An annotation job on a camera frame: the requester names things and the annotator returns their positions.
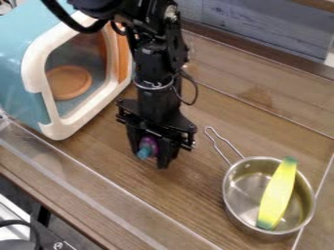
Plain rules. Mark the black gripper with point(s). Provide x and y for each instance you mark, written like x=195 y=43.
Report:
x=152 y=115

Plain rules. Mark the purple toy eggplant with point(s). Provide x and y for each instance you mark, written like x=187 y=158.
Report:
x=147 y=147

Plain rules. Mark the silver pot with wire handle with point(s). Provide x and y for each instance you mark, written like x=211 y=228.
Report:
x=245 y=181

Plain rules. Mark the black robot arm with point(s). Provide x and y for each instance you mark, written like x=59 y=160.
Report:
x=151 y=25

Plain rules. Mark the orange microwave turntable plate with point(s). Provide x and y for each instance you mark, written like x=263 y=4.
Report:
x=68 y=80

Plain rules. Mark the blue toy microwave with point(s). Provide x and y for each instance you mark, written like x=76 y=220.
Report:
x=36 y=43

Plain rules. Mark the yellow toy corn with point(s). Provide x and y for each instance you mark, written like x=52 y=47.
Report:
x=277 y=194

